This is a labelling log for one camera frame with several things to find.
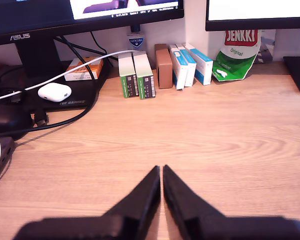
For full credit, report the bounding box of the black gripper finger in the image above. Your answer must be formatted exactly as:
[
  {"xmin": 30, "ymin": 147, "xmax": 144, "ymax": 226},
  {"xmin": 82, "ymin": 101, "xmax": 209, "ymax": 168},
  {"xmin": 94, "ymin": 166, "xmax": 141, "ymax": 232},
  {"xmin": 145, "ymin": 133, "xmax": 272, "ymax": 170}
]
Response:
[
  {"xmin": 102, "ymin": 164, "xmax": 162, "ymax": 240},
  {"xmin": 162, "ymin": 164, "xmax": 226, "ymax": 240}
]

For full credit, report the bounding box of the blue and white box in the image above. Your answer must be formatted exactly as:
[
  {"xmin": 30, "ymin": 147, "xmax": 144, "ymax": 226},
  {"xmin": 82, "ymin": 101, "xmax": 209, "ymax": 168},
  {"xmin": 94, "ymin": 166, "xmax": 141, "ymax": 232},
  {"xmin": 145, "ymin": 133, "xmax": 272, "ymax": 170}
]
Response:
[
  {"xmin": 168, "ymin": 44, "xmax": 190, "ymax": 91},
  {"xmin": 183, "ymin": 42, "xmax": 214, "ymax": 86},
  {"xmin": 175, "ymin": 43, "xmax": 197, "ymax": 88}
]

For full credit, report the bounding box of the green and white box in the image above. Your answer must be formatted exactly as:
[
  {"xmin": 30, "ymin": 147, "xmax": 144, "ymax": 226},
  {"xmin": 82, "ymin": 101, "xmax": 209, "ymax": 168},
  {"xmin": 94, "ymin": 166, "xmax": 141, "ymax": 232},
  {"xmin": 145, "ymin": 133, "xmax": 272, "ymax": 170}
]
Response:
[
  {"xmin": 118, "ymin": 52, "xmax": 140, "ymax": 99},
  {"xmin": 132, "ymin": 50, "xmax": 157, "ymax": 100}
]

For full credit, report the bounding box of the brown cardboard box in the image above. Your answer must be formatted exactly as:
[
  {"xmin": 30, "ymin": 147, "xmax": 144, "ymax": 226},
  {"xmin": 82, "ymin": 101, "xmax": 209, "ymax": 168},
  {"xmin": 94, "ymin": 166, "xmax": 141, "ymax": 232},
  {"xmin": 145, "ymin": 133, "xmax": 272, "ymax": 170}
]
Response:
[{"xmin": 154, "ymin": 43, "xmax": 174, "ymax": 90}]

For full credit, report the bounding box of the white earbuds case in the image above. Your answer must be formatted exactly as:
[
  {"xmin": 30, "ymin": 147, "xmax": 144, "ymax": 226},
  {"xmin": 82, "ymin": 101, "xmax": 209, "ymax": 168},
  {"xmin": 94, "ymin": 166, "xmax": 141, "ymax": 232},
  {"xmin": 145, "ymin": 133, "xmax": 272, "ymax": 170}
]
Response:
[{"xmin": 37, "ymin": 82, "xmax": 73, "ymax": 103}]

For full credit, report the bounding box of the orange and white box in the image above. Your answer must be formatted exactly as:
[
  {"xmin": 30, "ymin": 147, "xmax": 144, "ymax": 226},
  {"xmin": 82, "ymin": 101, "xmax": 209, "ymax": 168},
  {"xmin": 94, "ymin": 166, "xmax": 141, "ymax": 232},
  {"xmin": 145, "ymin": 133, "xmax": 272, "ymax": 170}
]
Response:
[{"xmin": 64, "ymin": 56, "xmax": 104, "ymax": 82}]

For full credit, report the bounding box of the black USB hub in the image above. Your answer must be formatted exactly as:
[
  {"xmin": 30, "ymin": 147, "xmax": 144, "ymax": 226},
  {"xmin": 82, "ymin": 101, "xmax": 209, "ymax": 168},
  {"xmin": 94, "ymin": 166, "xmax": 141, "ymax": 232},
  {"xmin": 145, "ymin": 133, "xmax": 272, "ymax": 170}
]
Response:
[{"xmin": 0, "ymin": 136, "xmax": 16, "ymax": 191}]

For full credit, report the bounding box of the green Jenkki gum bag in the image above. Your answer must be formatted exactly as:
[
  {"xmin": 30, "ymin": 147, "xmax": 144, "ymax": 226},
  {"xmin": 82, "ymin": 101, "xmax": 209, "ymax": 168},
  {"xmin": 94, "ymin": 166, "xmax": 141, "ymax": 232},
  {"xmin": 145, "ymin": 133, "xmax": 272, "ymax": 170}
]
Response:
[{"xmin": 211, "ymin": 29, "xmax": 262, "ymax": 82}]

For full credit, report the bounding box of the black power adapter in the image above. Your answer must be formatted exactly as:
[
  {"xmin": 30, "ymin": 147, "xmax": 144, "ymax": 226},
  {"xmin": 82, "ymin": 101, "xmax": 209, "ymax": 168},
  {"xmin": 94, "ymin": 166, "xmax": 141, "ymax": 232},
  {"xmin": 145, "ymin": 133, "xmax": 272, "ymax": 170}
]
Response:
[{"xmin": 0, "ymin": 104, "xmax": 32, "ymax": 134}]

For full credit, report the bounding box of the sanitizer bottle with blue label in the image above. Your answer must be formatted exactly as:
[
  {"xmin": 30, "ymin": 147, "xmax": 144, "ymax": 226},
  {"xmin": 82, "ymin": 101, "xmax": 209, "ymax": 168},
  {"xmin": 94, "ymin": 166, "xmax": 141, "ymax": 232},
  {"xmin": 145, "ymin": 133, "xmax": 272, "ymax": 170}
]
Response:
[{"xmin": 126, "ymin": 24, "xmax": 147, "ymax": 52}]

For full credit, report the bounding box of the grey patterned card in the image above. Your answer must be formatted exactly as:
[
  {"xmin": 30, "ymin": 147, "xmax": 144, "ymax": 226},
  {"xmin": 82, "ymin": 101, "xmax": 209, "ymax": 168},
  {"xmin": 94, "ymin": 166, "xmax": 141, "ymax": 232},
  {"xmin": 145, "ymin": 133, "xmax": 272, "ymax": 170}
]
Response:
[{"xmin": 254, "ymin": 29, "xmax": 277, "ymax": 64}]

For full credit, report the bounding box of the black Huawei monitor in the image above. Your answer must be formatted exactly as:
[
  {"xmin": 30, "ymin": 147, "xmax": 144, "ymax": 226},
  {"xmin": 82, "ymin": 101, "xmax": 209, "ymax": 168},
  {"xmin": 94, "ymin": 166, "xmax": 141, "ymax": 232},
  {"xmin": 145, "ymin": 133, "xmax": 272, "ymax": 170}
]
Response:
[{"xmin": 205, "ymin": 0, "xmax": 300, "ymax": 94}]

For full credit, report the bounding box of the black ASUS monitor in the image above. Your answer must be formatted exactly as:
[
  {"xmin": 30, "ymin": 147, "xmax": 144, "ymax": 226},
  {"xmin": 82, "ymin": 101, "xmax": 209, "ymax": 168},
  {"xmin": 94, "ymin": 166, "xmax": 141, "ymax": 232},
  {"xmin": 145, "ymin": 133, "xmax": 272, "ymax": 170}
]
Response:
[{"xmin": 0, "ymin": 0, "xmax": 185, "ymax": 111}]

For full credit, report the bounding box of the long white cable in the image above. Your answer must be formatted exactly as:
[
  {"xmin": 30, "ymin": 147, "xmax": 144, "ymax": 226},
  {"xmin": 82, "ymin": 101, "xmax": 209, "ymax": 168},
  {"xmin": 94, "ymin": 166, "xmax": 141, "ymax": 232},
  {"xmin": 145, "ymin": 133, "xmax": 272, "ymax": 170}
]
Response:
[{"xmin": 0, "ymin": 49, "xmax": 138, "ymax": 103}]

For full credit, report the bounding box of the thin black cable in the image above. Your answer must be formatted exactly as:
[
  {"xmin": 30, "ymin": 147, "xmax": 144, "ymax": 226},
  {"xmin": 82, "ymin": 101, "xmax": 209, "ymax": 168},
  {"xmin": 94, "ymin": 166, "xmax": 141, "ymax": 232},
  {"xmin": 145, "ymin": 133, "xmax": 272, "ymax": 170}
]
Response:
[{"xmin": 89, "ymin": 31, "xmax": 120, "ymax": 62}]

